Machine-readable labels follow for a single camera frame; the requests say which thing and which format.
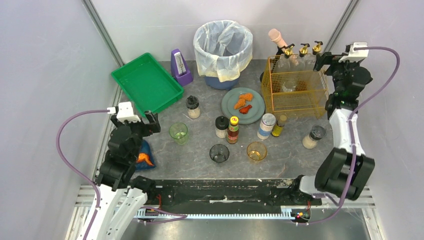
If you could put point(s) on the grey round plate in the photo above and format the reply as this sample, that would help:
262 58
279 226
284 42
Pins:
254 114

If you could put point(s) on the spice jar black lid powder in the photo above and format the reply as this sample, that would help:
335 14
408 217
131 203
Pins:
193 107

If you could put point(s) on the glass oil bottle dark liquid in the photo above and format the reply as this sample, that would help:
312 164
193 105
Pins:
283 68

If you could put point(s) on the glass oil bottle amber residue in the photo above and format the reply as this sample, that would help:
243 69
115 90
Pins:
309 62

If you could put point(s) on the red fried chicken piece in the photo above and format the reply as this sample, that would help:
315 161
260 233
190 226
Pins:
245 110

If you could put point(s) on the blue trash bin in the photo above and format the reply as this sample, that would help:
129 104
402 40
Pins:
215 83

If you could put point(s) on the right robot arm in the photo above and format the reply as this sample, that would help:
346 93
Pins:
346 170

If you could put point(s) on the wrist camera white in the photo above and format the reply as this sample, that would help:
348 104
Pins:
354 54
124 112

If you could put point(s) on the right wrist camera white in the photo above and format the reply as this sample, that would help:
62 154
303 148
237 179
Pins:
354 54

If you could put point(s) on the orange fried chicken piece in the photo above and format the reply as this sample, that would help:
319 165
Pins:
242 99

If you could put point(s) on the white cable duct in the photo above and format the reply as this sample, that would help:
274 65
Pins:
290 214

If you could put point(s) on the purple metronome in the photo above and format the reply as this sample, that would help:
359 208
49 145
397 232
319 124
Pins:
179 68

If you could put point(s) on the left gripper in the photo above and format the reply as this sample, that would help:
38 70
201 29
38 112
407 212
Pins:
147 123

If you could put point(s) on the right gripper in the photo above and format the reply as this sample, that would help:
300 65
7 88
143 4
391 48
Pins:
327 60

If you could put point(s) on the blue snack bag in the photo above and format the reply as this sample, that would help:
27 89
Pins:
145 159

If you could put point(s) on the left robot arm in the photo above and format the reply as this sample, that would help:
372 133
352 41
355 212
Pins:
117 196

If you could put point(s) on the white blue canister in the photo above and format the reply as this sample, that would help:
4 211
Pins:
266 125

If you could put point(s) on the red sauce bottle yellow cap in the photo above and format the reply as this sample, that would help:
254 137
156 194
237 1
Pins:
233 130

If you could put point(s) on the yellow wire basket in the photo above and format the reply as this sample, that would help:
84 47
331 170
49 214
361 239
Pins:
307 103

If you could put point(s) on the small yellow oil bottle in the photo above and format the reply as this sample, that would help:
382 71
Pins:
279 125

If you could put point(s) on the green glass cup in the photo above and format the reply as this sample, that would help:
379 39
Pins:
179 133

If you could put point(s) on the beige microphone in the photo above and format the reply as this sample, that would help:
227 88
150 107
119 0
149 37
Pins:
275 36

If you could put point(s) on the white plastic bin liner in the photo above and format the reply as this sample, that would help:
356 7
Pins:
222 49

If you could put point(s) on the clear glass oil bottle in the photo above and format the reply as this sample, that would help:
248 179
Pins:
299 66

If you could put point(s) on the green plastic tray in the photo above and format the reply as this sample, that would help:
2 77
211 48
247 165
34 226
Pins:
148 84

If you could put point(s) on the dark grey glass cup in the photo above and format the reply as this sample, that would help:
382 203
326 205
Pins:
219 153

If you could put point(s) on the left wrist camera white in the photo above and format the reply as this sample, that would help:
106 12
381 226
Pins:
124 112

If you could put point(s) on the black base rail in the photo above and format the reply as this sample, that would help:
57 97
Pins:
229 196

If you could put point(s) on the black microphone stand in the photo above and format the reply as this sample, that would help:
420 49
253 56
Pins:
274 62

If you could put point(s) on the spice jar right side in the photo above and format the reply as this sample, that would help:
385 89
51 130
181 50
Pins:
316 133

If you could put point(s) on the amber glass cup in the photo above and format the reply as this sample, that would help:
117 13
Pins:
256 151

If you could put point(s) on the spice jar black lid beans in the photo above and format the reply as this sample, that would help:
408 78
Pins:
221 126

